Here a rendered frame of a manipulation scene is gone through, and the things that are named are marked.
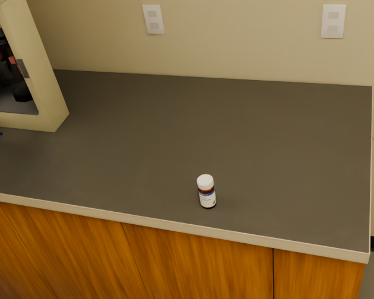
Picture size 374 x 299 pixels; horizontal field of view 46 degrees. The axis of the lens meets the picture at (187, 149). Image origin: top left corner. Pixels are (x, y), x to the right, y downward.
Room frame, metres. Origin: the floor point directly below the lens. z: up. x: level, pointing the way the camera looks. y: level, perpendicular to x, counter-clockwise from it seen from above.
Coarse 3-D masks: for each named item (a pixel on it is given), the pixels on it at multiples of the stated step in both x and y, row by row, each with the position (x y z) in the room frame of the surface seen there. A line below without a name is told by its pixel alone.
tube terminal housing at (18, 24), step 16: (0, 0) 1.29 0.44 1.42; (16, 0) 1.34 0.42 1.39; (0, 16) 1.28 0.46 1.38; (16, 16) 1.32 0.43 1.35; (16, 32) 1.29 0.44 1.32; (32, 32) 1.35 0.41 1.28; (16, 48) 1.28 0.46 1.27; (32, 48) 1.33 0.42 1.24; (32, 64) 1.30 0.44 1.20; (48, 64) 1.37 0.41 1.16; (32, 80) 1.28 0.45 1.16; (48, 80) 1.34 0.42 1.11; (32, 96) 1.29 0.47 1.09; (48, 96) 1.32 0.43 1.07; (0, 112) 1.36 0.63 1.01; (48, 112) 1.29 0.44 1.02; (64, 112) 1.36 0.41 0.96; (32, 128) 1.32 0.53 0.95; (48, 128) 1.29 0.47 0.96
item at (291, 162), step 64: (0, 128) 1.37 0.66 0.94; (64, 128) 1.29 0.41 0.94; (128, 128) 1.23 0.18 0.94; (192, 128) 1.16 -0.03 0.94; (256, 128) 1.10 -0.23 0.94; (320, 128) 1.05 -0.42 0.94; (0, 192) 1.02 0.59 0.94; (64, 192) 0.97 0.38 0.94; (128, 192) 0.92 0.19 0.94; (192, 192) 0.87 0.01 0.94; (256, 192) 0.83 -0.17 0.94; (320, 192) 0.79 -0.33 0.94
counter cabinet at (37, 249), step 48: (0, 240) 1.12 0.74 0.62; (48, 240) 1.02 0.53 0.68; (96, 240) 0.93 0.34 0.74; (144, 240) 0.86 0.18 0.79; (192, 240) 0.79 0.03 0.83; (0, 288) 1.20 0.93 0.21; (48, 288) 1.08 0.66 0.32; (96, 288) 0.97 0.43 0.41; (144, 288) 0.89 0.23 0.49; (192, 288) 0.81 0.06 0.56; (240, 288) 0.74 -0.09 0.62; (288, 288) 0.68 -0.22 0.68; (336, 288) 0.63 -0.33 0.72
